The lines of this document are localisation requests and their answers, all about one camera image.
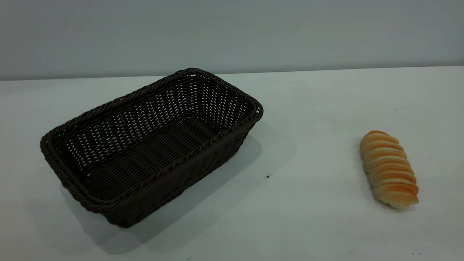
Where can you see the dark brown woven basket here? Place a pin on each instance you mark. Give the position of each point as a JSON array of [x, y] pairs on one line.
[[152, 159]]

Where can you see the ridged bread loaf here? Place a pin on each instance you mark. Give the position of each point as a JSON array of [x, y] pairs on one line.
[[389, 170]]

